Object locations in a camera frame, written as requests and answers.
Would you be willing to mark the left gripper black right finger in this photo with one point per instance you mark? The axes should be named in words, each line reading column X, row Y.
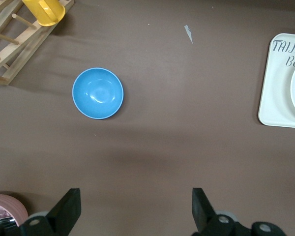
column 202, row 211

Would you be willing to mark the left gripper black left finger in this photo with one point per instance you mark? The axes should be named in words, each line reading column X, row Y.
column 66, row 211

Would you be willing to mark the pink bowl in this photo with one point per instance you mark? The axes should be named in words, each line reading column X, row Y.
column 17, row 206

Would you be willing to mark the blue bowl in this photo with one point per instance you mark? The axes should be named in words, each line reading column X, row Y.
column 97, row 93

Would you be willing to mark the cream bear print tray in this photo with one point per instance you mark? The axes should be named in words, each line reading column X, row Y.
column 275, row 98

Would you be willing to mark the wooden peg cup rack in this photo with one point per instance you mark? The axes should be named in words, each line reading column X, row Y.
column 17, row 49

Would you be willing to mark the small paper scrap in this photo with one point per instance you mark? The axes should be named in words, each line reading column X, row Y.
column 189, row 34

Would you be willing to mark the yellow mug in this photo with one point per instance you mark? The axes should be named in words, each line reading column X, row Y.
column 46, row 12

